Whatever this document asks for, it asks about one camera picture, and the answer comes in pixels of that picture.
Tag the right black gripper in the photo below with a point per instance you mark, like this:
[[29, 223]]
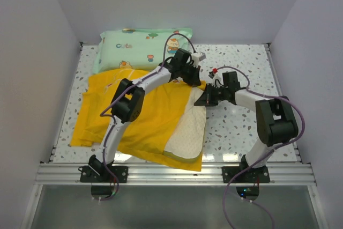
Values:
[[206, 99]]

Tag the yellow pillowcase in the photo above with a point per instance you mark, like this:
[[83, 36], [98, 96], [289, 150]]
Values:
[[147, 136]]

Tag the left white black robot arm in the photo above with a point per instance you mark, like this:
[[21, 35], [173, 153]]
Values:
[[126, 106]]

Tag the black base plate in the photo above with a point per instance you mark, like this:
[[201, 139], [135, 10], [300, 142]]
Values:
[[118, 174], [254, 175]]

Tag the aluminium mounting rail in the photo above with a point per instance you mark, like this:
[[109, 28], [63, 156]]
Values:
[[148, 174]]

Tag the green cartoon bear pillow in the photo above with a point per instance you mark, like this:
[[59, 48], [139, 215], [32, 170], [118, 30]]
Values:
[[140, 49]]

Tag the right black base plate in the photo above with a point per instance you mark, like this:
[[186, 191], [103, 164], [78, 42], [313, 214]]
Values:
[[254, 175]]

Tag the cream yellow-edged pillow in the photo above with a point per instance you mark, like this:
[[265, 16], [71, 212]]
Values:
[[186, 142]]

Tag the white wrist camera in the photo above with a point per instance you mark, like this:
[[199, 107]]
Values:
[[216, 79], [196, 58]]

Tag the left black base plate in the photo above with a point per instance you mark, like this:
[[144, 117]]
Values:
[[118, 174]]

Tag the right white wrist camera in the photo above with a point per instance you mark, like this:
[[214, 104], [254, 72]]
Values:
[[216, 79]]

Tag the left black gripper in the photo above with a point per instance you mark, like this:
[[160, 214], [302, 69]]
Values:
[[195, 81]]

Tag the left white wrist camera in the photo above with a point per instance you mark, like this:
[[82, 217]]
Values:
[[196, 58]]

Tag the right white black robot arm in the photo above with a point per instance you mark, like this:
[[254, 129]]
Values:
[[276, 125]]

